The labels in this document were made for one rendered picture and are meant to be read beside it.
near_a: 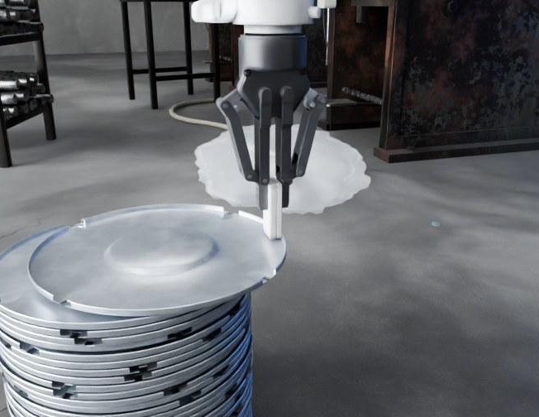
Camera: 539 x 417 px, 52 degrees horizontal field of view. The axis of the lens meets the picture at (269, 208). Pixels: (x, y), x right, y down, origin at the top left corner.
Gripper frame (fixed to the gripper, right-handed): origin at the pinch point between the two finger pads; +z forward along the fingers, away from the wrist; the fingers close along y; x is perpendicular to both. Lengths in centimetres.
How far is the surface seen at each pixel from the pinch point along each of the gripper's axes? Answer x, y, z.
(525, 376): -6.8, 36.3, 27.3
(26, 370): -9.8, -28.2, 10.5
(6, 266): 2.2, -30.6, 4.6
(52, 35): 609, -62, 5
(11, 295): -5.1, -29.3, 4.6
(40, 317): -10.4, -26.0, 4.6
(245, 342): -7.5, -5.6, 13.2
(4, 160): 133, -51, 24
